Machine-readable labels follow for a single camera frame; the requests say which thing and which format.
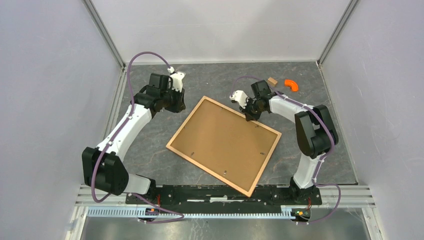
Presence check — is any wooden picture frame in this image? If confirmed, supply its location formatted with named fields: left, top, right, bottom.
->
left=166, top=96, right=282, bottom=197

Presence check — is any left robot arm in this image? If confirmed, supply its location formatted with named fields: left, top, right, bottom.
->
left=82, top=71, right=186, bottom=204

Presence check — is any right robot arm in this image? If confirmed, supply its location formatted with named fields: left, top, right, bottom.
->
left=230, top=80, right=339, bottom=204

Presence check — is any small wooden block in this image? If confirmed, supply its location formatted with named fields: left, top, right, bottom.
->
left=267, top=77, right=278, bottom=88

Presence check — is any orange curved plastic piece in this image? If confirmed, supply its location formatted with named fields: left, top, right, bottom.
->
left=284, top=79, right=299, bottom=92

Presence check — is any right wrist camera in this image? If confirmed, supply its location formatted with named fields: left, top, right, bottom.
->
left=229, top=90, right=249, bottom=109

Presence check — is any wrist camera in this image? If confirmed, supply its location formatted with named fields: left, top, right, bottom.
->
left=229, top=90, right=249, bottom=109
left=167, top=66, right=186, bottom=93

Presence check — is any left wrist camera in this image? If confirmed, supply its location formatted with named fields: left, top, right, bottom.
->
left=167, top=66, right=186, bottom=93

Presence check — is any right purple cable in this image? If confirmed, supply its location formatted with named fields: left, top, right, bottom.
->
left=230, top=76, right=342, bottom=226

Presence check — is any purple cable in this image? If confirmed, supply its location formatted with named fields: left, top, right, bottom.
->
left=230, top=76, right=342, bottom=226
left=90, top=51, right=185, bottom=225

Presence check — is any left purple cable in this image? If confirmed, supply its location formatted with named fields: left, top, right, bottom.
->
left=90, top=51, right=185, bottom=225

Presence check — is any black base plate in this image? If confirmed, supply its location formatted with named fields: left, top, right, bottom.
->
left=143, top=184, right=323, bottom=214

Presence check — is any aluminium rail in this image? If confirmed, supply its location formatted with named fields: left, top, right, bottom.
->
left=75, top=185, right=376, bottom=220

